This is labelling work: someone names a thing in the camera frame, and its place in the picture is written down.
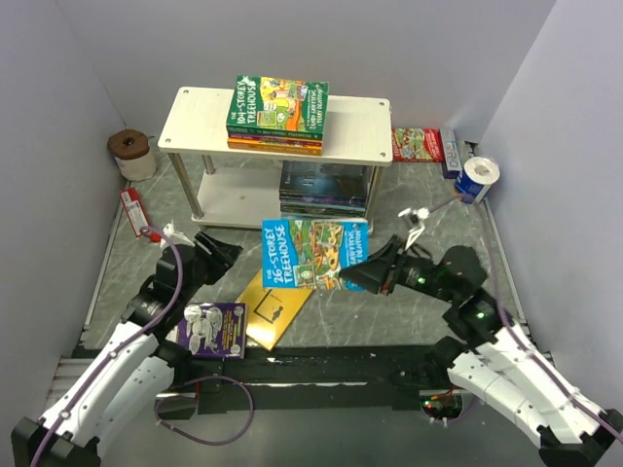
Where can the dark Wuthering Heights book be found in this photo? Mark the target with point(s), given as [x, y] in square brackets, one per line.
[313, 179]

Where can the Charlie Chocolate Factory book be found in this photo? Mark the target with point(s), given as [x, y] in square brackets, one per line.
[275, 140]

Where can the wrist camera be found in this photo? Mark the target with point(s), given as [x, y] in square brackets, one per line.
[170, 231]
[414, 220]

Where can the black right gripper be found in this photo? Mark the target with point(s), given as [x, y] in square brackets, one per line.
[378, 269]

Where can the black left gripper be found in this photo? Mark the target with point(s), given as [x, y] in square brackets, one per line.
[223, 255]

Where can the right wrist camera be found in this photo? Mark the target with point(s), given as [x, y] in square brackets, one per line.
[414, 220]

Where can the blue white box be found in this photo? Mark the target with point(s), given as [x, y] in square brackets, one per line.
[451, 166]

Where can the yellow book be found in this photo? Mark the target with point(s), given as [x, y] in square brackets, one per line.
[270, 311]

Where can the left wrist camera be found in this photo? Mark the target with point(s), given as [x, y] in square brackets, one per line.
[170, 231]

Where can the white two-tier shelf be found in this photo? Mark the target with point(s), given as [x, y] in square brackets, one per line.
[238, 188]

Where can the purple comic book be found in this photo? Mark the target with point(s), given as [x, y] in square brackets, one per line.
[212, 330]

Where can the green 104-Storey Treehouse book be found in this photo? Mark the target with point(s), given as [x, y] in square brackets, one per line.
[267, 106]

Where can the red game box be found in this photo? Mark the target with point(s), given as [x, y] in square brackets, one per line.
[414, 144]

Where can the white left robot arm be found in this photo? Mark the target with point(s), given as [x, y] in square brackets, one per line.
[136, 364]

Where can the stack of dark books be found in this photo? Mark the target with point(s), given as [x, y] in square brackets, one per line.
[323, 207]

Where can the red small box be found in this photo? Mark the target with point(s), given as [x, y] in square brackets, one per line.
[132, 205]

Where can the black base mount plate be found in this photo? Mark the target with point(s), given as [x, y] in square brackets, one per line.
[298, 378]

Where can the brown twine spool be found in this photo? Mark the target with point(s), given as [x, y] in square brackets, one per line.
[132, 153]

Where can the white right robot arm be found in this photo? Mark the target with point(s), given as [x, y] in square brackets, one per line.
[489, 355]

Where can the orange Treehouse book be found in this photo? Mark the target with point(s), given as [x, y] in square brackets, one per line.
[275, 148]

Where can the blue 26-Storey Treehouse book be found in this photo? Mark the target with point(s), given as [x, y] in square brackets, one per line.
[310, 253]

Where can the aluminium rail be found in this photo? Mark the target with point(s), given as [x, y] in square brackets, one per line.
[445, 407]

